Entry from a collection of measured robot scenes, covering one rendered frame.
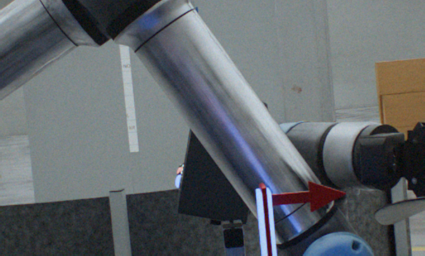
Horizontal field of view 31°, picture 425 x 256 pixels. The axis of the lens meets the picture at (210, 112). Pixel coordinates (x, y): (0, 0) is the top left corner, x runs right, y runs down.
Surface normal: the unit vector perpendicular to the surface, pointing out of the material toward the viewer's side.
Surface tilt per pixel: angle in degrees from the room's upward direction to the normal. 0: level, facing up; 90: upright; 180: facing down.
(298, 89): 90
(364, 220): 90
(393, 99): 90
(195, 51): 81
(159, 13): 121
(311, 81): 90
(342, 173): 115
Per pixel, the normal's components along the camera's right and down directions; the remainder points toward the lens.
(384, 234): 0.65, -0.02
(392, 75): -0.14, 0.07
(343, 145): -0.74, -0.33
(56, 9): -0.56, 0.47
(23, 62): 0.39, 0.59
